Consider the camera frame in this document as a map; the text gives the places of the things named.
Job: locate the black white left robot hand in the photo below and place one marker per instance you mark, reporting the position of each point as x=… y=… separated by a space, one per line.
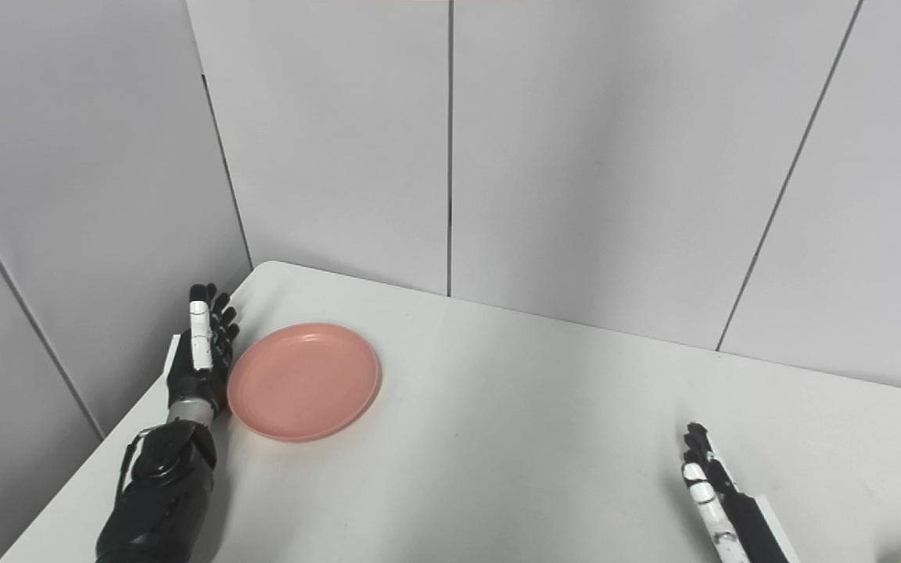
x=199 y=375

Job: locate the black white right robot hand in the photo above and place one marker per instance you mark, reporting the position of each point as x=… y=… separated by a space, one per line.
x=732 y=520

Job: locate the pink round plate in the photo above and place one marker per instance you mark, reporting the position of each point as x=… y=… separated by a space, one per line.
x=303 y=383

